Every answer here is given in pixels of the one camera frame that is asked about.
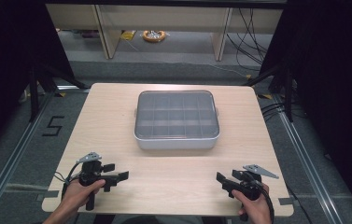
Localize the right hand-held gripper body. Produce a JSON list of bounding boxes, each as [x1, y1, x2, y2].
[[237, 164, 280, 222]]

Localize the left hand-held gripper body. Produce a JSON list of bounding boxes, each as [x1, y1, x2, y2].
[[76, 151, 105, 211]]

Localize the white compartment box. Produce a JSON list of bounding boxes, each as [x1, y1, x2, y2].
[[133, 90, 221, 151]]

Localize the transparent grey box lid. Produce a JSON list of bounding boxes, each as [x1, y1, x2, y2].
[[134, 90, 220, 140]]

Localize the person's right hand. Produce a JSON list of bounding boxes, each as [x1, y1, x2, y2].
[[232, 184, 273, 224]]

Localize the person's left hand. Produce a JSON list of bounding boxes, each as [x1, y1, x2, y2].
[[61, 178, 106, 213]]

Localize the grey tape strip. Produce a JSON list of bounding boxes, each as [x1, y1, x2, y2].
[[277, 197, 295, 206], [35, 189, 60, 202]]

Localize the black metal stand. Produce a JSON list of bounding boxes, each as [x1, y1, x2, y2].
[[243, 61, 295, 123], [28, 61, 90, 123]]

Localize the yellow packet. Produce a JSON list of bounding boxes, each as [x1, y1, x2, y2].
[[120, 30, 137, 41]]

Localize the black curtain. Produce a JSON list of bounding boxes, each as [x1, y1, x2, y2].
[[0, 0, 76, 162], [259, 0, 352, 216]]

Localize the orange tape roll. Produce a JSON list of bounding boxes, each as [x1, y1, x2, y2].
[[142, 29, 167, 44]]

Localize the beige desk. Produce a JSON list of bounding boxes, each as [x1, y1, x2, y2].
[[46, 4, 284, 62]]

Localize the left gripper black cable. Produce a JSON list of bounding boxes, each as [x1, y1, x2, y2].
[[53, 161, 83, 201]]

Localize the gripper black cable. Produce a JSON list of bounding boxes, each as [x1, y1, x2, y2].
[[53, 161, 83, 201], [257, 178, 275, 224]]

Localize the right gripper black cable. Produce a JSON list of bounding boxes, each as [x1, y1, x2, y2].
[[257, 178, 275, 224]]

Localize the aluminium floor rail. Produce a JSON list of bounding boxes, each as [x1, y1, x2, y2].
[[0, 89, 57, 224], [271, 92, 345, 224]]

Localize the black floor cables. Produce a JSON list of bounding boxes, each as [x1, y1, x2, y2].
[[260, 101, 291, 123]]

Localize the white floor cable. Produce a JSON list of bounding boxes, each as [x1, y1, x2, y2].
[[207, 63, 253, 79]]

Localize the bundle of black cables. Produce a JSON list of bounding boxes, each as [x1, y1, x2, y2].
[[225, 7, 275, 72]]

